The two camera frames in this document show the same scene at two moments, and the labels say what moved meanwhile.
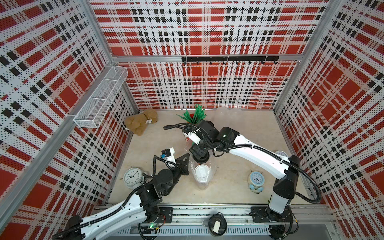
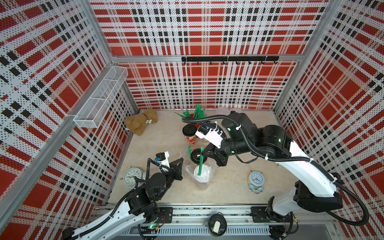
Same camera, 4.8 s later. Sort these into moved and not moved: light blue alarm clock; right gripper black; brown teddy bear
Moved: right gripper black
Not moved: light blue alarm clock; brown teddy bear
